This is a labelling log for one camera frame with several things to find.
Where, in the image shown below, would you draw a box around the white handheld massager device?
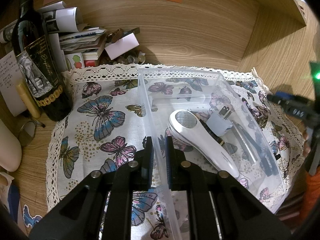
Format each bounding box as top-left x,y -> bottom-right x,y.
168,109 -> 240,178

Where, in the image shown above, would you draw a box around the yellow candle stick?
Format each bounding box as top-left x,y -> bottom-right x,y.
16,80 -> 41,119

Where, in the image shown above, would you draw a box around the butterfly print lace cloth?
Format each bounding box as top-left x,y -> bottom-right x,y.
46,64 -> 305,239

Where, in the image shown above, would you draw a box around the pink cylindrical bottle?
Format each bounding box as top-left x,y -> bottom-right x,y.
0,121 -> 22,172

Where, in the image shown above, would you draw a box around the stack of papers and books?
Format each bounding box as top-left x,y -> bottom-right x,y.
1,0 -> 105,77

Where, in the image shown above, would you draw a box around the clear plastic storage box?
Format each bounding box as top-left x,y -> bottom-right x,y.
138,68 -> 286,239

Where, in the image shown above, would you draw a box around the white handwritten note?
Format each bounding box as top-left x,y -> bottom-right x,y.
0,51 -> 27,116

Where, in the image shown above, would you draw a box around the round glasses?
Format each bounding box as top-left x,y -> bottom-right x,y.
18,118 -> 46,147

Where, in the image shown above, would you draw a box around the white small box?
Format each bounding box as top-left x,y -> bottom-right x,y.
105,33 -> 139,60

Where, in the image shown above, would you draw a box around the person's hand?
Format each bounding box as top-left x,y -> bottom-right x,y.
303,130 -> 311,157

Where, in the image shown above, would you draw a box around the white power plug adapter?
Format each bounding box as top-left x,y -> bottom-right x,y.
206,106 -> 233,137

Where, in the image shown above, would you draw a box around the dark wine bottle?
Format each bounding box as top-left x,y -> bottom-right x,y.
11,0 -> 73,121

